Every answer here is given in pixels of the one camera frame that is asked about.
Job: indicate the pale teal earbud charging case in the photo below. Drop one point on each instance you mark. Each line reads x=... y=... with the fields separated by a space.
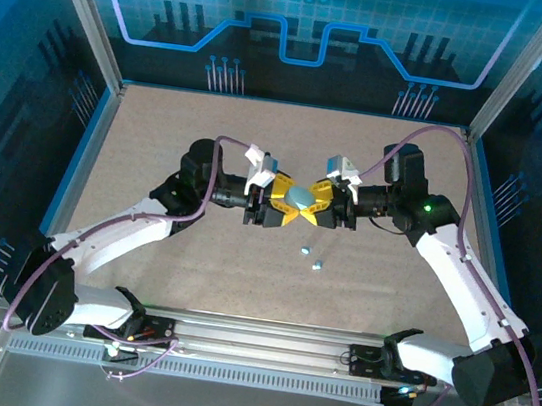
x=300 y=198

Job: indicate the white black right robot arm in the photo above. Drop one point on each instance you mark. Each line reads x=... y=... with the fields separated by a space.
x=465 y=291

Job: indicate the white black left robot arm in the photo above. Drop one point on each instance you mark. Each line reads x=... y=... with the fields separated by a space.
x=110 y=236

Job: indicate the blue table edge strip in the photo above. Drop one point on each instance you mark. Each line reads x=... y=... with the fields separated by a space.
x=494 y=219

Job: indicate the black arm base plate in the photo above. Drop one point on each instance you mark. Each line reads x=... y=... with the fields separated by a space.
x=157 y=331
x=364 y=362

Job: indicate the aluminium corner post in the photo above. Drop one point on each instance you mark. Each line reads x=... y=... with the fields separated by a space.
x=93 y=21
x=513 y=80

